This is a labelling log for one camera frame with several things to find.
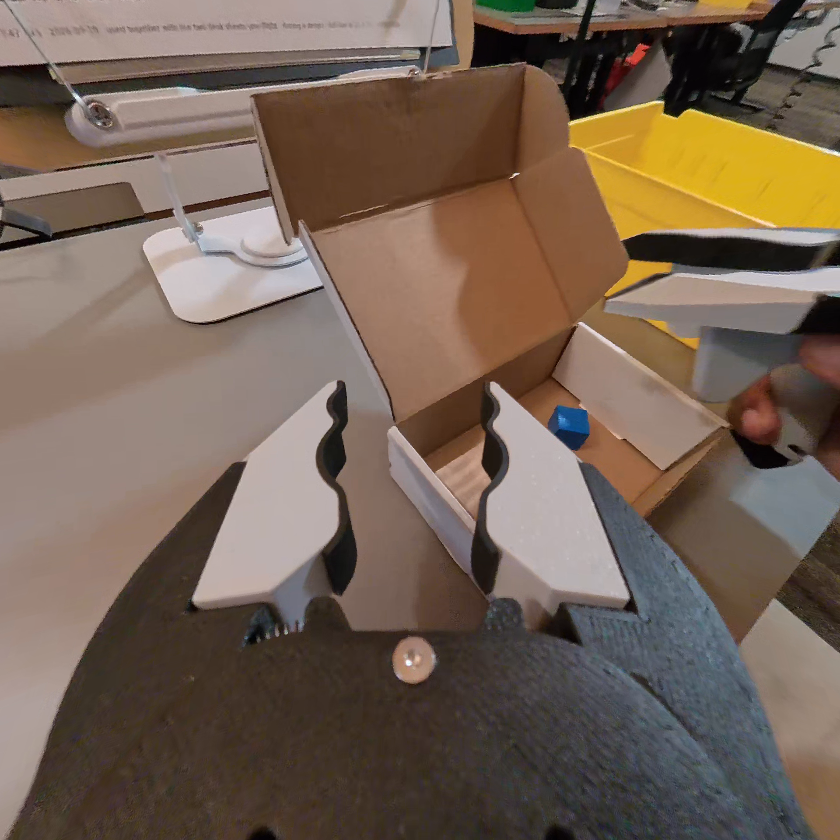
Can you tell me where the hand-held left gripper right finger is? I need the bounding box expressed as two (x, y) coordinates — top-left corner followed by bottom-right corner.
(471, 382), (632, 626)

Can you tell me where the printed instruction sheet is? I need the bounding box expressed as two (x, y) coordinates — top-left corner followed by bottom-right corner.
(0, 0), (455, 67)

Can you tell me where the blue cube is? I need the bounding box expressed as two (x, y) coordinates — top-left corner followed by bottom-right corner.
(548, 405), (590, 450)

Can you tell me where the grey desk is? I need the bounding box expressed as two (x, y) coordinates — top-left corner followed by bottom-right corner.
(0, 141), (840, 815)

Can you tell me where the black mesh office chair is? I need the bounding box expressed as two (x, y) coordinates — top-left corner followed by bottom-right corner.
(663, 0), (808, 116)

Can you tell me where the black coiled cable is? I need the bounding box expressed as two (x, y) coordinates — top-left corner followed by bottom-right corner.
(771, 46), (828, 132)

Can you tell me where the yellow storage bin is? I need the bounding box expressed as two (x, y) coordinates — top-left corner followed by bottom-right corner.
(567, 100), (840, 349)

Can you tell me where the brown desk cable cover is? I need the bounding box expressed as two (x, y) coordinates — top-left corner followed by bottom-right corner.
(0, 182), (145, 247)

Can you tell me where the person's right hand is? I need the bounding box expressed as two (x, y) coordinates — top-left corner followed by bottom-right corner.
(727, 335), (840, 480)

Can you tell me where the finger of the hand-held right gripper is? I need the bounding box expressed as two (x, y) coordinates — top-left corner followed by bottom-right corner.
(602, 266), (840, 337)
(619, 225), (840, 273)

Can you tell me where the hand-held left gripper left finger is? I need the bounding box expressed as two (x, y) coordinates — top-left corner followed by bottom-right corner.
(190, 381), (358, 622)

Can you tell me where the white mailer box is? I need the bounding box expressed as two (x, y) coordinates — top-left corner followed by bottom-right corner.
(251, 62), (731, 578)

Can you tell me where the instruction sheet on stand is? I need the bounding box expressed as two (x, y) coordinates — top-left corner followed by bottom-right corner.
(0, 0), (473, 324)

